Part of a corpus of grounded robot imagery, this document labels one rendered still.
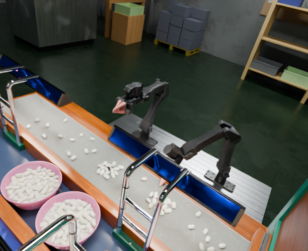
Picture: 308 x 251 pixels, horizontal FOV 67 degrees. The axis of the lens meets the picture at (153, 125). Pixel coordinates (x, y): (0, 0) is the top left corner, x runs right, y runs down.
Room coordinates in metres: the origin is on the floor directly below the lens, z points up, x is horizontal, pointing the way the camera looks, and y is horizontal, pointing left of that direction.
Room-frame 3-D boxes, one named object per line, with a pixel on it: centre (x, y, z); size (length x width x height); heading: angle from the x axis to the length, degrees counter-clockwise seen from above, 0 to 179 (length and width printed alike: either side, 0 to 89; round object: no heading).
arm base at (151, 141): (1.35, 0.05, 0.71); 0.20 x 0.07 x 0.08; 63
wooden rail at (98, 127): (1.13, 0.15, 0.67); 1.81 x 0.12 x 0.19; 60
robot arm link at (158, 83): (1.34, 0.05, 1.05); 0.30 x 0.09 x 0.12; 153
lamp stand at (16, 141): (1.10, 0.79, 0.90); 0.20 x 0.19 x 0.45; 60
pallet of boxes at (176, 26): (6.40, -0.17, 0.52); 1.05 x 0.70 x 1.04; 63
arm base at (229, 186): (1.08, -0.49, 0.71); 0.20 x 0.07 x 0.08; 63
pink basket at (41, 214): (0.57, 0.28, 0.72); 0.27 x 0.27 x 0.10
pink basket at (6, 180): (0.71, 0.52, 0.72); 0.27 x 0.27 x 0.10
